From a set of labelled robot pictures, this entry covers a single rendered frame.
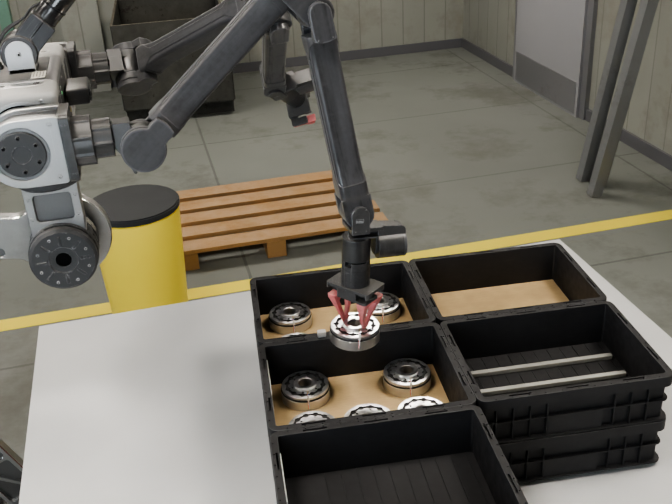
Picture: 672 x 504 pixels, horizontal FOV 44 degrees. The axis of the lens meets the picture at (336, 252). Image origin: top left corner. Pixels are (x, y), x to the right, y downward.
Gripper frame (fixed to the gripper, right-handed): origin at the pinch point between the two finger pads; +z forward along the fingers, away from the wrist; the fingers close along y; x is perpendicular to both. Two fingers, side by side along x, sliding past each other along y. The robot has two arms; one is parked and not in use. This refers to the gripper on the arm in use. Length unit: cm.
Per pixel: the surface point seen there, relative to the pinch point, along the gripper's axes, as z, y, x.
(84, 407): 34, 61, 26
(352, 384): 17.4, 1.3, -1.4
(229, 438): 31.9, 23.1, 15.3
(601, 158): 68, 54, -308
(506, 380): 15.7, -25.9, -20.7
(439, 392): 16.4, -16.0, -9.1
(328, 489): 18.0, -13.7, 27.3
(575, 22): 24, 125, -434
